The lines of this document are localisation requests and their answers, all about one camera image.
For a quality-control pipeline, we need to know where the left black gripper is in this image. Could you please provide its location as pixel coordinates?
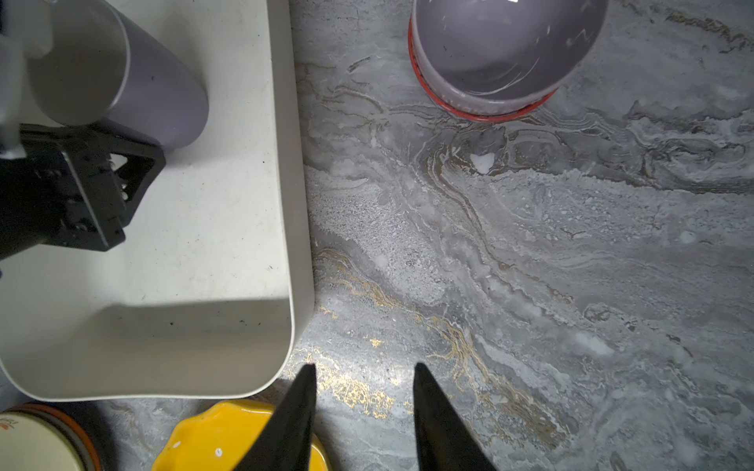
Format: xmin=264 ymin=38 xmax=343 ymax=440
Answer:
xmin=1 ymin=124 xmax=166 ymax=259

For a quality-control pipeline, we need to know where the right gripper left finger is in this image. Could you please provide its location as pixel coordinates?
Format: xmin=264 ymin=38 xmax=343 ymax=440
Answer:
xmin=235 ymin=364 xmax=317 ymax=470

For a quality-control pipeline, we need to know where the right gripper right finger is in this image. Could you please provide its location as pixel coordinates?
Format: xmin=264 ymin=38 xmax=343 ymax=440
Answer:
xmin=412 ymin=363 xmax=496 ymax=471

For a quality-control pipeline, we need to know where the yellow dotted scalloped plate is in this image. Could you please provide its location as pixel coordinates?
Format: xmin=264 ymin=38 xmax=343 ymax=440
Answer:
xmin=152 ymin=400 xmax=331 ymax=470

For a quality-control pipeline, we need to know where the lavender mug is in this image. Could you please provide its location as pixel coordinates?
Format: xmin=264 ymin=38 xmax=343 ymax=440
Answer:
xmin=27 ymin=1 xmax=209 ymax=149

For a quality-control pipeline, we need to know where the white plastic bin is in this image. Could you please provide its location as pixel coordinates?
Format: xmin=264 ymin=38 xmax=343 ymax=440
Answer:
xmin=1 ymin=1 xmax=315 ymax=402

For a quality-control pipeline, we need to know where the red patterned bowl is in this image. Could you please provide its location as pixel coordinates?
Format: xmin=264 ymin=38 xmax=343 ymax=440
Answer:
xmin=407 ymin=20 xmax=558 ymax=125

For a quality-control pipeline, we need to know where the lavender bowl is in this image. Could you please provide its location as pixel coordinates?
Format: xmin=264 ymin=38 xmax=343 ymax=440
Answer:
xmin=410 ymin=0 xmax=609 ymax=120

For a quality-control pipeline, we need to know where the cream plate with characters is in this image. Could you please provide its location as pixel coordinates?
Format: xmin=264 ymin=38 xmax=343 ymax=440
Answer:
xmin=1 ymin=412 xmax=84 ymax=470

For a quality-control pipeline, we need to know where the orange rimmed plate underneath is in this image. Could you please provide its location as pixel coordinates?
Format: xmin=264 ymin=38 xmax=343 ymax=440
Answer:
xmin=1 ymin=403 xmax=104 ymax=470

